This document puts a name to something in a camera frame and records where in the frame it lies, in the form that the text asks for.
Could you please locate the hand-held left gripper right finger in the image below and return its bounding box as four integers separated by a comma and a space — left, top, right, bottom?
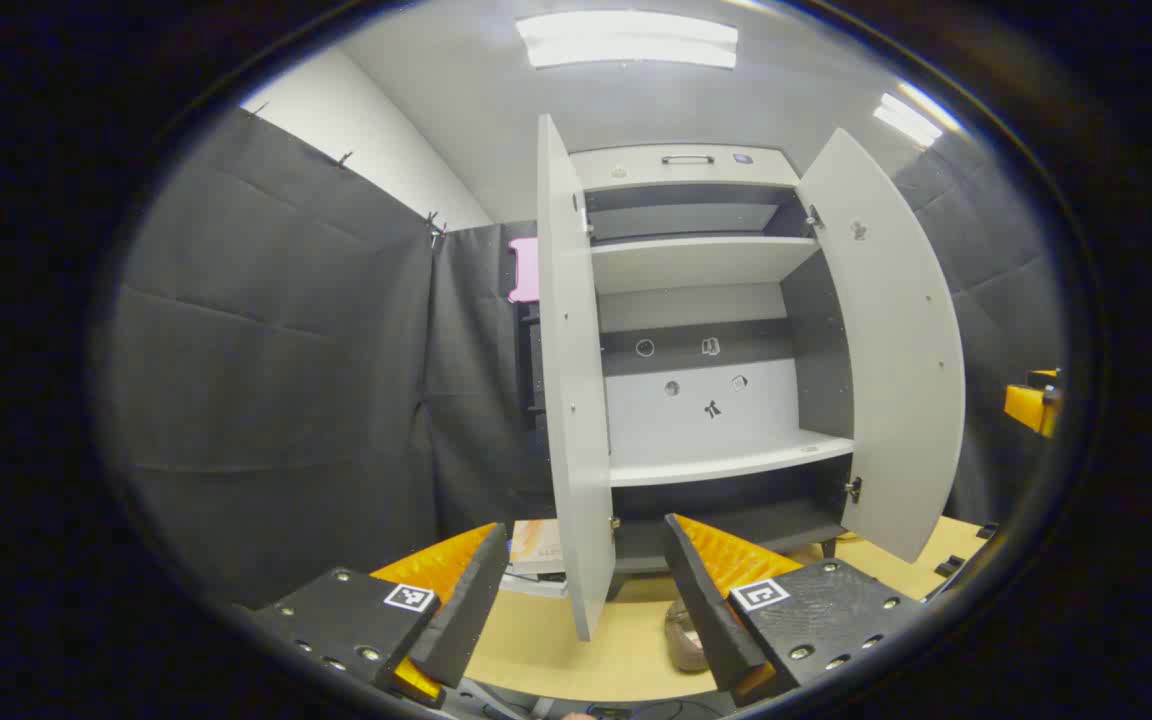
664, 513, 925, 706

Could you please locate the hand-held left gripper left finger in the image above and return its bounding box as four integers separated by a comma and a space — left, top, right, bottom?
248, 522, 509, 709

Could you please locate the brown fuzzy shoe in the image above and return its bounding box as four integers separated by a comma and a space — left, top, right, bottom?
664, 598, 710, 673

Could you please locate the grey cabinet door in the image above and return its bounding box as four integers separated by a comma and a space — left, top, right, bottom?
796, 128, 967, 564
536, 113, 618, 642

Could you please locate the grey shoe cabinet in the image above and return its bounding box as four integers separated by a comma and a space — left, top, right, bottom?
571, 145, 859, 601

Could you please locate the white orange box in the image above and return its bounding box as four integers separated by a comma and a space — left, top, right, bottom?
509, 519, 567, 577

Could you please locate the black backdrop cloth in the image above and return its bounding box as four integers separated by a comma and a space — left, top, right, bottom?
96, 105, 1072, 611

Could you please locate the small ceiling light panel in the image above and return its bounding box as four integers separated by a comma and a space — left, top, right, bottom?
873, 92, 943, 148

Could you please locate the large ceiling light panel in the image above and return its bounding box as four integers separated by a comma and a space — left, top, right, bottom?
516, 12, 739, 71

